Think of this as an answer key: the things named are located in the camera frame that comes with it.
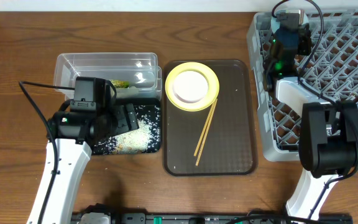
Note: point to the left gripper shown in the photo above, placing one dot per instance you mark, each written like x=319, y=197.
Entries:
x=127, y=118

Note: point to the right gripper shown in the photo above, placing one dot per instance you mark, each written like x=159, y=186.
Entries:
x=269, y=66

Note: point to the green snack wrapper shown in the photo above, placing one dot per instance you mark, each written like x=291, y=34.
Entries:
x=120, y=83

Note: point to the yellow plate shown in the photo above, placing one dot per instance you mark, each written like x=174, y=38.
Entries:
x=203, y=69

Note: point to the wooden chopstick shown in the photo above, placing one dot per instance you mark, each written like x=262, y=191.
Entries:
x=204, y=140
x=205, y=128

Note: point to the light blue bowl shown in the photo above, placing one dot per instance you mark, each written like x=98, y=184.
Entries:
x=276, y=25

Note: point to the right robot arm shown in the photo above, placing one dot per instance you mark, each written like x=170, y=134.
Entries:
x=328, y=141

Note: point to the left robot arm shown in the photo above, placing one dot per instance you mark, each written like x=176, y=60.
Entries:
x=65, y=163

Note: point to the rice and peanut waste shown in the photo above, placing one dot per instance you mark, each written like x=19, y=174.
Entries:
x=135, y=138

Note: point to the black waste tray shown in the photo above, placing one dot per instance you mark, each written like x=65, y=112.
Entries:
x=155, y=124

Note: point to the grey dishwasher rack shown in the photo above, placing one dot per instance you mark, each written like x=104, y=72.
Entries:
x=333, y=70

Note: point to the clear plastic bin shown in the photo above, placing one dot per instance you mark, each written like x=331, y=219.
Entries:
x=140, y=69

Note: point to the brown serving tray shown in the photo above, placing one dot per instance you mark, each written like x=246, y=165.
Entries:
x=230, y=146

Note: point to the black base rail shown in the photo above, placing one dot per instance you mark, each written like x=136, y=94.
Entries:
x=197, y=218

